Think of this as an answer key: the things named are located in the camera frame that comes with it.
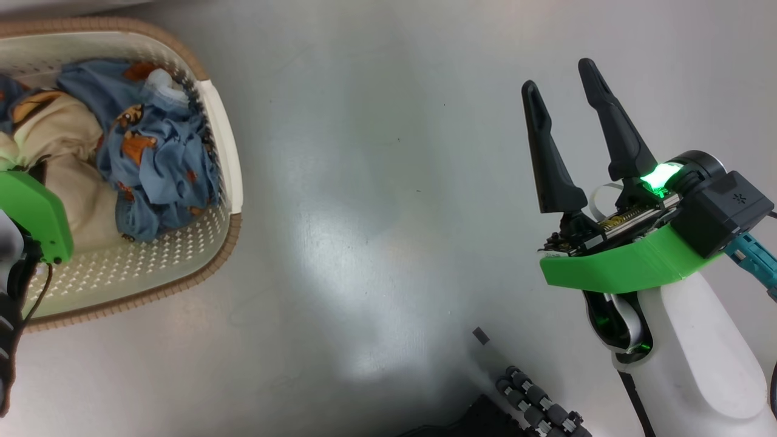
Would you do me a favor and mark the teal right camera connector cable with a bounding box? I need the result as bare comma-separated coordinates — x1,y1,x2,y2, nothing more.
725,234,777,302

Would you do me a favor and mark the blue printed garment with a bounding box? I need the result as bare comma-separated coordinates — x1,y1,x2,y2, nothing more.
0,59,220,243

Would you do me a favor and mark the white flat ribbon cable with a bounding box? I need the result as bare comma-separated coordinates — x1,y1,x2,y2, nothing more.
588,182,625,222

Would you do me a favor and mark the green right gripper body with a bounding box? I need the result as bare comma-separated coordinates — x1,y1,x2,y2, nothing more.
540,161,724,295

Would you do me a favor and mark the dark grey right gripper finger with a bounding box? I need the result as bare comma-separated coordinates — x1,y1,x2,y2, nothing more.
521,80,589,215
578,58,659,182

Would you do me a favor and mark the cream garment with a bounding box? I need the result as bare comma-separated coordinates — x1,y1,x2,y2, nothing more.
0,91,122,252

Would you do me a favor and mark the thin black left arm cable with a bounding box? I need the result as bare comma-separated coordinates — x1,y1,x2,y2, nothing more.
21,262,54,325

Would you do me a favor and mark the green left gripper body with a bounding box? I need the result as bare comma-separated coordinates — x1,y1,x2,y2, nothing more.
0,170,75,265

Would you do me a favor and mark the cream perforated laundry basket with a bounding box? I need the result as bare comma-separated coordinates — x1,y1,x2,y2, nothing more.
0,17,243,333

